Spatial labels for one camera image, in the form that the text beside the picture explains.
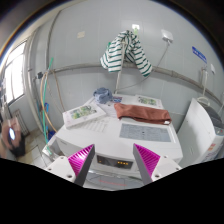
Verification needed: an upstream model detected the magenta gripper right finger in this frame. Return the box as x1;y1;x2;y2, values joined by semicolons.
133;144;160;185

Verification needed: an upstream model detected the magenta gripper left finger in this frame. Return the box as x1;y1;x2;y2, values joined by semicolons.
68;144;95;186

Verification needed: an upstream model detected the brown folded towel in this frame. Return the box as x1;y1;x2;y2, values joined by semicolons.
114;103;172;125

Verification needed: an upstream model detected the white washing machine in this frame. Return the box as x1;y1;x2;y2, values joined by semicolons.
44;95;183;190

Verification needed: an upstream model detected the printed booklet on left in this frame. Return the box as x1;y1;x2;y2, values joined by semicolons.
63;103;106;128

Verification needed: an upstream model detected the printed booklet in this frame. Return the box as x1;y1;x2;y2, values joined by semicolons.
135;95;163;109
63;103;106;128

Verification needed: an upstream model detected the white appliance at right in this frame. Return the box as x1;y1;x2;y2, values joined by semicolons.
177;98;224;167

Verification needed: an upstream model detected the printed booklet at back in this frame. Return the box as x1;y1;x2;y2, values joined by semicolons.
135;95;163;109

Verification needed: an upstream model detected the blue grey crumpled cloth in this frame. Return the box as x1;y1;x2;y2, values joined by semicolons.
93;87;112;104

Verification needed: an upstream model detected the green white striped shirt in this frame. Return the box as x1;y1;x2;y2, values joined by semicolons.
100;30;152;77

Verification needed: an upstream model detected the green hose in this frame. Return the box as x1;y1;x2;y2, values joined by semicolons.
41;57;55;155

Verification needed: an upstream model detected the horizontal grey wall pipe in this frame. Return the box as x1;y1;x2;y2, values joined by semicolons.
52;63;222;105

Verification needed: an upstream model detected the beige hose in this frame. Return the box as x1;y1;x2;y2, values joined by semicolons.
39;71;58;134

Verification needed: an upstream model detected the window with frame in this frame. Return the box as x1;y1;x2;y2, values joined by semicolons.
3;41;26;104

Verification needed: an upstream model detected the blue wall sign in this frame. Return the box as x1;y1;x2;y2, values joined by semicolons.
192;46;207;64

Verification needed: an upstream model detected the white wall socket box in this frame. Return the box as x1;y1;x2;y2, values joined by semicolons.
161;29;174;43

